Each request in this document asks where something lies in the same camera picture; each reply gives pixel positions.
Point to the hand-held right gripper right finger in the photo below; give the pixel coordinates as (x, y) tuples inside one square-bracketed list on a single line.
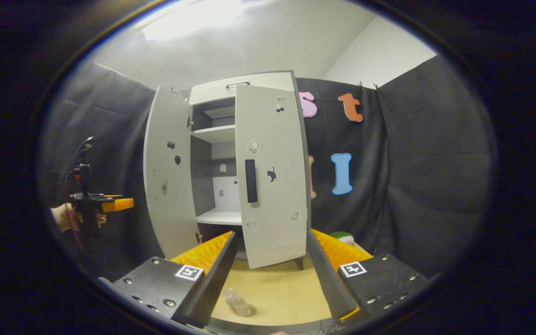
[(328, 279)]

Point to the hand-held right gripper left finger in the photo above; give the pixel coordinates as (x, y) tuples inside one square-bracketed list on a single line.
[(217, 279)]

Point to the grey cabinet drawer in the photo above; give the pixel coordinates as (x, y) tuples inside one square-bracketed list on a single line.
[(212, 93)]

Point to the grey cabinet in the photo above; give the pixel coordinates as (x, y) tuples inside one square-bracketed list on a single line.
[(221, 135)]

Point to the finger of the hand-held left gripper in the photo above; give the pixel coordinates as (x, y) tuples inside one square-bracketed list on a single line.
[(119, 204)]

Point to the clear glass bottle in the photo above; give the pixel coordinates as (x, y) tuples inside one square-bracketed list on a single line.
[(239, 304)]

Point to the watermelon slice toy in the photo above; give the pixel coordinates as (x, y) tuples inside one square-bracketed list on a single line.
[(342, 237)]

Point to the grey cabinet door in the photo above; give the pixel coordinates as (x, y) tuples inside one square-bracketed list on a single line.
[(171, 223), (277, 209)]

